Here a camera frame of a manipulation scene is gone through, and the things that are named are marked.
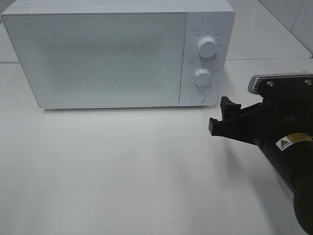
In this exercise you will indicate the white upper microwave knob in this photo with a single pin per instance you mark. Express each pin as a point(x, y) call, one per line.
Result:
point(207, 46)

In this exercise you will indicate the white lower microwave knob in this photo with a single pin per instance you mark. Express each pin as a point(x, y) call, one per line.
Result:
point(202, 77)

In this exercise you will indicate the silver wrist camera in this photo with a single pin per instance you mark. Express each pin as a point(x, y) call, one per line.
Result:
point(282, 86)

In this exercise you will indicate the white microwave door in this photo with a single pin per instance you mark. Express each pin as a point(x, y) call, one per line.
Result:
point(100, 60)

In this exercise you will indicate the white microwave oven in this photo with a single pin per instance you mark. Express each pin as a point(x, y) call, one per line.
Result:
point(203, 18)

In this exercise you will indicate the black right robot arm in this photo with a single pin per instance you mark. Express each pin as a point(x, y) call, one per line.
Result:
point(297, 173)

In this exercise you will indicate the white round door button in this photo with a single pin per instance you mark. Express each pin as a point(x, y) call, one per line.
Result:
point(198, 97)

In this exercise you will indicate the white microwave knob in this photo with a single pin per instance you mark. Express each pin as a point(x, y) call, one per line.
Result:
point(202, 77)
point(207, 46)

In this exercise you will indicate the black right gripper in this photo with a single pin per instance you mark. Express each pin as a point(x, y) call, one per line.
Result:
point(277, 127)

